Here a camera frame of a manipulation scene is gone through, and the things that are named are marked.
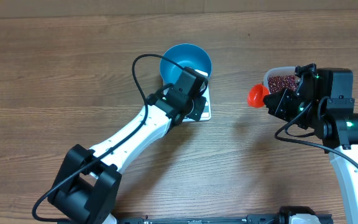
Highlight red plastic scoop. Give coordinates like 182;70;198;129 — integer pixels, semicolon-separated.
247;83;270;108

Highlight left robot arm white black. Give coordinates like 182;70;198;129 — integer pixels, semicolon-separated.
47;67;209;223

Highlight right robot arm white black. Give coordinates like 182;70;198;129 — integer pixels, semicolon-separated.
263;64;358;223

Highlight white digital kitchen scale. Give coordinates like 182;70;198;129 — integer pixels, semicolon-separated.
163;87;212;122

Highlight blue bowl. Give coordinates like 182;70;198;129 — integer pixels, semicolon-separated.
160;44;213;84

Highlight red beans in container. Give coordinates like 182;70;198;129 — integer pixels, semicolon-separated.
267;75;299;93

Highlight clear plastic container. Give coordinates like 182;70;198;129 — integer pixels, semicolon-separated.
263;67;295;90

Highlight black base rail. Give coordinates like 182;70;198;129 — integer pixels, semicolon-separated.
117;206;334;224

